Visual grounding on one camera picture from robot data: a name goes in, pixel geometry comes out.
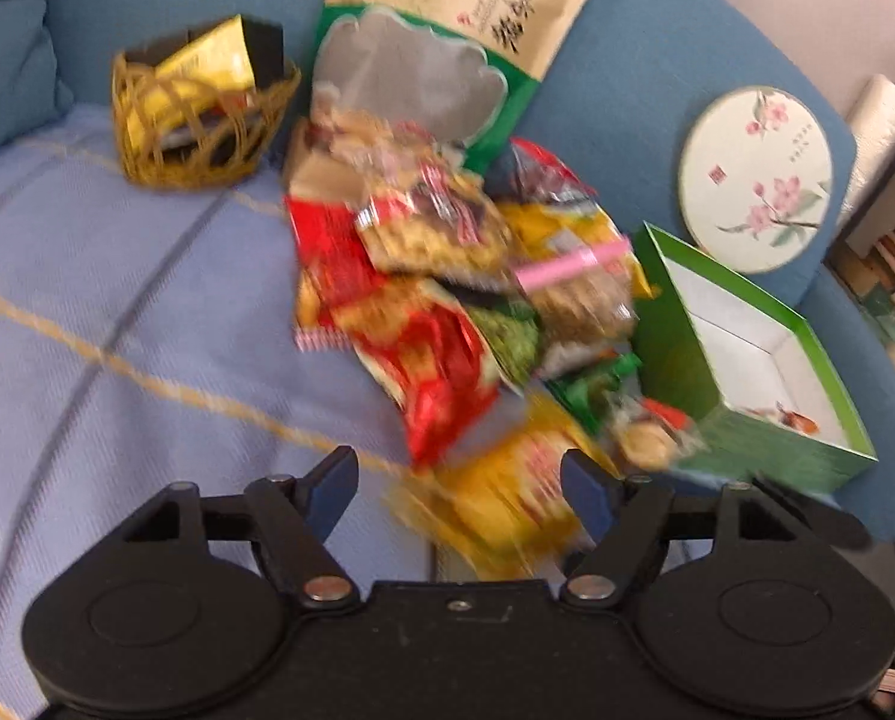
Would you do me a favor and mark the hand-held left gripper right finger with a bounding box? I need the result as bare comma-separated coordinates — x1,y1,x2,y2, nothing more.
559,448,800,610

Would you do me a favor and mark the blue cushion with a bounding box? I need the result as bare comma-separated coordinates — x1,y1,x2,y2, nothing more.
0,0,77,166

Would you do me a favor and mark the white plastic roll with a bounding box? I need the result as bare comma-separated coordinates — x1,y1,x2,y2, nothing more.
841,73,895,241

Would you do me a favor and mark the black and yellow carton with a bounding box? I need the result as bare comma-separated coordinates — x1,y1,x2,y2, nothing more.
128,13,287,151

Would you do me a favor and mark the bookshelf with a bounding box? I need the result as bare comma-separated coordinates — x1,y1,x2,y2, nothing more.
822,127,895,421

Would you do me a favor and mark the blue sofa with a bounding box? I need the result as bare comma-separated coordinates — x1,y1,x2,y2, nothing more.
0,0,895,541

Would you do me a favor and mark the woven wicker basket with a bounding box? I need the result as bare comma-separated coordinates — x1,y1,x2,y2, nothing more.
111,30,302,190

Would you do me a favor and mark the green cardboard box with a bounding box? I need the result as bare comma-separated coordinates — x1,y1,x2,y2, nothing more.
631,221,878,496

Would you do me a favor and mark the large beige grain pouch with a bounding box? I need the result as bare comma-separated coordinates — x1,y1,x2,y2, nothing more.
308,0,613,173

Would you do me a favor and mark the pile of mixed snack packets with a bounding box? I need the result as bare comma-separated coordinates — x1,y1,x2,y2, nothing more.
282,109,711,578

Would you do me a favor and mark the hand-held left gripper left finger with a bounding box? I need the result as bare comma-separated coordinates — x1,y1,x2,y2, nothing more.
121,447,362,610

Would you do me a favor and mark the round floral fan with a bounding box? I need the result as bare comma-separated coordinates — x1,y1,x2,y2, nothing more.
677,85,836,275

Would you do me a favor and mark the light blue striped blanket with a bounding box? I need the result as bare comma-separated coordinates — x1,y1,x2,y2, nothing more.
0,101,448,720

